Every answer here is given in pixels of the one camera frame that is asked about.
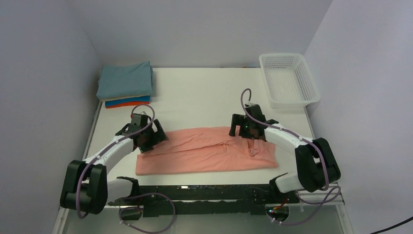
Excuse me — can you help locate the blue folded t shirt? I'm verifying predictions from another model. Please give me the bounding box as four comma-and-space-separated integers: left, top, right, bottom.
105, 96, 150, 108

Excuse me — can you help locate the white plastic basket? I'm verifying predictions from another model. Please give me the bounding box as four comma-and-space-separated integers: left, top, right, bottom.
259, 53, 320, 108

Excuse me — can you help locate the teal folded t shirt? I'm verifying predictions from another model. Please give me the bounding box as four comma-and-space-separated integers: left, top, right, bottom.
96, 61, 153, 100

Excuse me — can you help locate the black cable on floor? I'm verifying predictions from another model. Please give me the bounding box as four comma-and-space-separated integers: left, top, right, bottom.
370, 215, 413, 234

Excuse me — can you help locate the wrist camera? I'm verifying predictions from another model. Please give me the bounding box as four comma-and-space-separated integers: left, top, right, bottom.
131, 111, 149, 117
244, 101, 257, 107

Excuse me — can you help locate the orange folded t shirt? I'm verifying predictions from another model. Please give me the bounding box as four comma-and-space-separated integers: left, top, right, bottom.
105, 101, 149, 109

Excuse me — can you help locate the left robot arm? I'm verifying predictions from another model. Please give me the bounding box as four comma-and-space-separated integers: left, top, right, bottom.
60, 114, 168, 218

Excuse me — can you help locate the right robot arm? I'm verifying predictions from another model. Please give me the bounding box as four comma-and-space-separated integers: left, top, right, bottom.
229, 104, 341, 202

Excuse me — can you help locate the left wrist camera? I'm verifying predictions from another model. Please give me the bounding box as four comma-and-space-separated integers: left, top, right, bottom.
131, 111, 149, 117

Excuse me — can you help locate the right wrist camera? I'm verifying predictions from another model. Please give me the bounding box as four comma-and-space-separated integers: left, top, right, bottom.
244, 101, 257, 107

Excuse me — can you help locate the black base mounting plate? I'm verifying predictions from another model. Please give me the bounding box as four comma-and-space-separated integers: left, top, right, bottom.
109, 184, 299, 217

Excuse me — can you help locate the pink t shirt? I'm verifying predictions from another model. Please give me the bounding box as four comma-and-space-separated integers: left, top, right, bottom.
135, 126, 278, 176

